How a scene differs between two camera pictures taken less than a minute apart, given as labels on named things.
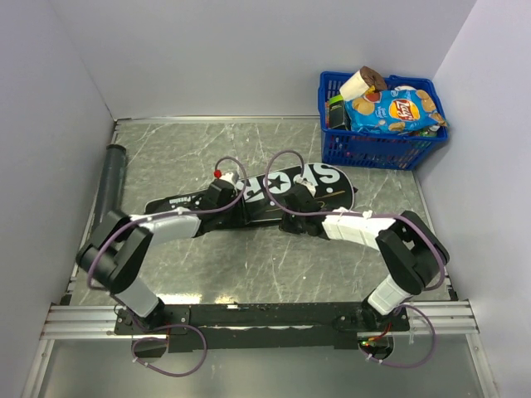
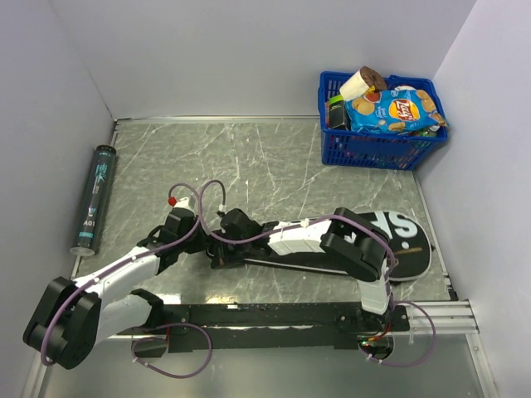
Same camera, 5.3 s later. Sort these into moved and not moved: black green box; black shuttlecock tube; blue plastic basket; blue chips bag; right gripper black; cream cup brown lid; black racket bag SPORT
Moved: black racket bag SPORT; black shuttlecock tube; right gripper black
Not moved: blue plastic basket; blue chips bag; black green box; cream cup brown lid
